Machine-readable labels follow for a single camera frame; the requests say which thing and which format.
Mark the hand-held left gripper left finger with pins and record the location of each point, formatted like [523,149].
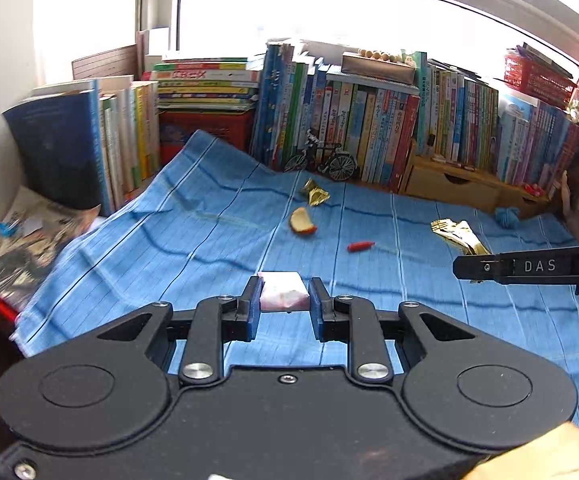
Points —
[255,310]

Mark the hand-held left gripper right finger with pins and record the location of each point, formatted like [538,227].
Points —
[315,310]

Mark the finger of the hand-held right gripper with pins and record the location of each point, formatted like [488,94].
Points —
[479,267]

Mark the large gold foil wrapper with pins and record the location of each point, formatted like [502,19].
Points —
[462,237]

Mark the white pink packet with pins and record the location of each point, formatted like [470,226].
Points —
[284,290]

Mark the apple piece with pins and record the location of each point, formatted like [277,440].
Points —
[300,222]

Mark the blue yarn ball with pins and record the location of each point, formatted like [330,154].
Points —
[507,216]

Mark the small red chili pepper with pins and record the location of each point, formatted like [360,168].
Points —
[360,247]

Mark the small red toy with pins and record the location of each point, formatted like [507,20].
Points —
[533,189]

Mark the wooden drawer organizer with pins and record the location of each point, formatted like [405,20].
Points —
[449,185]

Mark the blue checked cloth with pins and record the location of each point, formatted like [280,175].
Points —
[169,240]

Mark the small gold candy wrapper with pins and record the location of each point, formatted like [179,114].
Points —
[315,192]

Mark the row of purple spined books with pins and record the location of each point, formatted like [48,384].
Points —
[539,145]

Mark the miniature black bicycle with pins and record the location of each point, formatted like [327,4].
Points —
[337,162]

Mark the red storage box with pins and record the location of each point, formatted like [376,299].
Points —
[204,130]

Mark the red plastic basket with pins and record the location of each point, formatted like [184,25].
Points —
[539,80]

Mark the row of blue spined books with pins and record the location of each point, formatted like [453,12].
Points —
[329,120]

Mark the row of white yellow books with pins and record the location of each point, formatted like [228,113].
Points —
[129,145]

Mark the grey flat book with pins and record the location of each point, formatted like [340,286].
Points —
[377,70]

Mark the stack of flat picture books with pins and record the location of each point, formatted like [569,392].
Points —
[204,85]

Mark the magazine on left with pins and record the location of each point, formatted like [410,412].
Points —
[34,240]

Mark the dark blue thick book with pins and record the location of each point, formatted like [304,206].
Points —
[54,150]

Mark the brown cardboard panel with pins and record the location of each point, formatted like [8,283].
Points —
[104,62]

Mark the white window frame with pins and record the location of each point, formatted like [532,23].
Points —
[162,0]

